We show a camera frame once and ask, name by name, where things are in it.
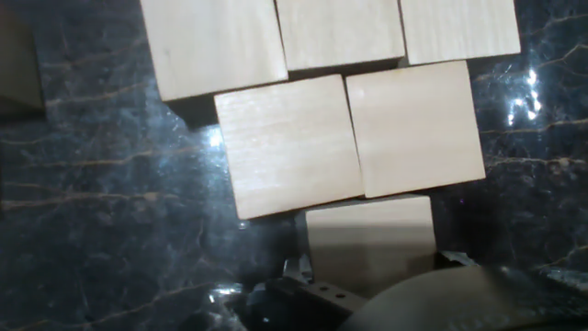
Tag large wooden cube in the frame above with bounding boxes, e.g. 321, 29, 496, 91
139, 0, 289, 130
345, 60, 487, 200
274, 0, 407, 82
302, 195, 437, 298
398, 0, 523, 66
213, 74, 366, 221

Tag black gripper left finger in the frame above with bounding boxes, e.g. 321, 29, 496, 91
243, 255, 368, 331

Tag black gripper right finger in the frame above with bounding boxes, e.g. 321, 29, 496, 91
435, 250, 479, 270

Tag black marble pattern mat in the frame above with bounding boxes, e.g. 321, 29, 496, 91
0, 0, 588, 331

